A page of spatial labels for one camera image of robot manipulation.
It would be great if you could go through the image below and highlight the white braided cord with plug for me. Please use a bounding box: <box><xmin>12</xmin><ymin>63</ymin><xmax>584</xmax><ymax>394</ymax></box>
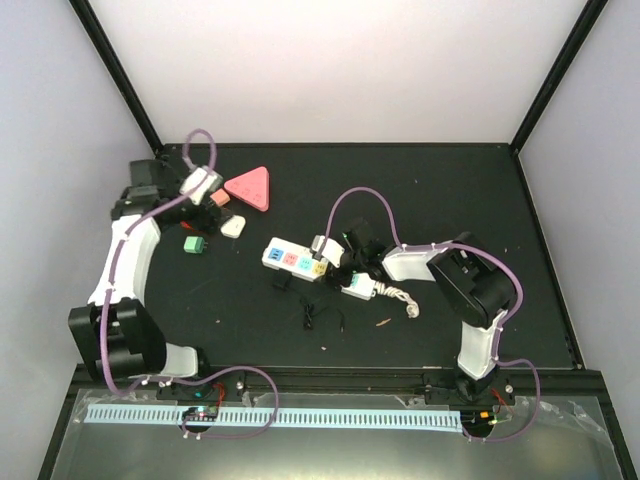
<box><xmin>374</xmin><ymin>280</ymin><xmax>421</xmax><ymax>320</ymax></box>

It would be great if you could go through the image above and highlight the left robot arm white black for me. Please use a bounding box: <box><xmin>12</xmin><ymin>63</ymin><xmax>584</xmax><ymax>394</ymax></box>
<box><xmin>68</xmin><ymin>160</ymin><xmax>222</xmax><ymax>399</ymax></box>

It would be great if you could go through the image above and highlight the light blue slotted cable duct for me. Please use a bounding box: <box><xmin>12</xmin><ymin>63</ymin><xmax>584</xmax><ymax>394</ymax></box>
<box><xmin>84</xmin><ymin>404</ymin><xmax>462</xmax><ymax>433</ymax></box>

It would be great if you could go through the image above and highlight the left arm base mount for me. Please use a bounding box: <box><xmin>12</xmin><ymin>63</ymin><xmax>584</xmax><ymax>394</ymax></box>
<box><xmin>151</xmin><ymin>369</ymin><xmax>246</xmax><ymax>403</ymax></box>

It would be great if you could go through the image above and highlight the pink triangular socket adapter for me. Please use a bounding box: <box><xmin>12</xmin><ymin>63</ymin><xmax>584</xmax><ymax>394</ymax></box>
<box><xmin>224</xmin><ymin>166</ymin><xmax>270</xmax><ymax>212</ymax></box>

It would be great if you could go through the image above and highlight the thin black wire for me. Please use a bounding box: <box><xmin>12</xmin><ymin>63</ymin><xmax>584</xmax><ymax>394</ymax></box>
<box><xmin>298</xmin><ymin>294</ymin><xmax>349</xmax><ymax>332</ymax></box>

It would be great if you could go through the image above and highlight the left controller board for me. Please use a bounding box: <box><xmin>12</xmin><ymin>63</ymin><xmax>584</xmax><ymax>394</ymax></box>
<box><xmin>181</xmin><ymin>406</ymin><xmax>219</xmax><ymax>423</ymax></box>

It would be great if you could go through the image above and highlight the controller board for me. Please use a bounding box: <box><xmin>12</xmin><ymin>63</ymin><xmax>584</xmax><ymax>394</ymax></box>
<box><xmin>181</xmin><ymin>406</ymin><xmax>219</xmax><ymax>423</ymax></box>
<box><xmin>460</xmin><ymin>410</ymin><xmax>499</xmax><ymax>426</ymax></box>

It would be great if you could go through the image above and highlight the small black adapter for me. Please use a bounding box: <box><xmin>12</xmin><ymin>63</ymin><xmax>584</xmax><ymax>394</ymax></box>
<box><xmin>272</xmin><ymin>275</ymin><xmax>291</xmax><ymax>291</ymax></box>

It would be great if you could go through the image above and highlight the small pink plug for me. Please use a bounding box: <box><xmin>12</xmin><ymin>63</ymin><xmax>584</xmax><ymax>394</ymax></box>
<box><xmin>210</xmin><ymin>189</ymin><xmax>231</xmax><ymax>208</ymax></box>

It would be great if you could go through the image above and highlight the green plug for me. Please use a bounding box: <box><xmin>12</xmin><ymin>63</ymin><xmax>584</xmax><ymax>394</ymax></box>
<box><xmin>183</xmin><ymin>236</ymin><xmax>208</xmax><ymax>255</ymax></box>

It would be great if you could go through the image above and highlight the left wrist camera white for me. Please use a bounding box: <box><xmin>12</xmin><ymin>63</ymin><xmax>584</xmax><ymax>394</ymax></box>
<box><xmin>179</xmin><ymin>167</ymin><xmax>223</xmax><ymax>205</ymax></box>

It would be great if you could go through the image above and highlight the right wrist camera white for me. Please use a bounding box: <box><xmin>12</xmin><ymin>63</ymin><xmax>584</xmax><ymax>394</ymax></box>
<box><xmin>311</xmin><ymin>235</ymin><xmax>345</xmax><ymax>268</ymax></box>

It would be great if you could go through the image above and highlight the right controller board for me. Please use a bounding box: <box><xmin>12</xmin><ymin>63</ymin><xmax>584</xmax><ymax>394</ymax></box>
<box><xmin>460</xmin><ymin>410</ymin><xmax>499</xmax><ymax>426</ymax></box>

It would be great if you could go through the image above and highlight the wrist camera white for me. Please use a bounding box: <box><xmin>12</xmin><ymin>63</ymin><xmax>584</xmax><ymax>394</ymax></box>
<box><xmin>311</xmin><ymin>235</ymin><xmax>345</xmax><ymax>268</ymax></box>
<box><xmin>179</xmin><ymin>167</ymin><xmax>223</xmax><ymax>205</ymax></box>

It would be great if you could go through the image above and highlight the white plug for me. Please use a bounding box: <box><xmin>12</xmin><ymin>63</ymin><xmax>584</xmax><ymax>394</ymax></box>
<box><xmin>220</xmin><ymin>215</ymin><xmax>246</xmax><ymax>239</ymax></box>

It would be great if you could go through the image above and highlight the white power strip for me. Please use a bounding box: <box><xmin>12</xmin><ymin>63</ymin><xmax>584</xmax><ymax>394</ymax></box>
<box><xmin>261</xmin><ymin>237</ymin><xmax>387</xmax><ymax>300</ymax></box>

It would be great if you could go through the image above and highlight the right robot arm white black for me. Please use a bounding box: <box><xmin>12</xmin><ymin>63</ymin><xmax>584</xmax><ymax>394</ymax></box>
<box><xmin>312</xmin><ymin>220</ymin><xmax>524</xmax><ymax>403</ymax></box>

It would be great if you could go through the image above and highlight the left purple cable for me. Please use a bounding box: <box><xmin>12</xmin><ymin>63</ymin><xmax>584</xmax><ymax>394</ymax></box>
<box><xmin>99</xmin><ymin>128</ymin><xmax>280</xmax><ymax>441</ymax></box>

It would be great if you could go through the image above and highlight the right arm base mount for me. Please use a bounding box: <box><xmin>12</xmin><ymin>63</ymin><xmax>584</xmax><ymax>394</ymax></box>
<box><xmin>422</xmin><ymin>369</ymin><xmax>510</xmax><ymax>406</ymax></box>

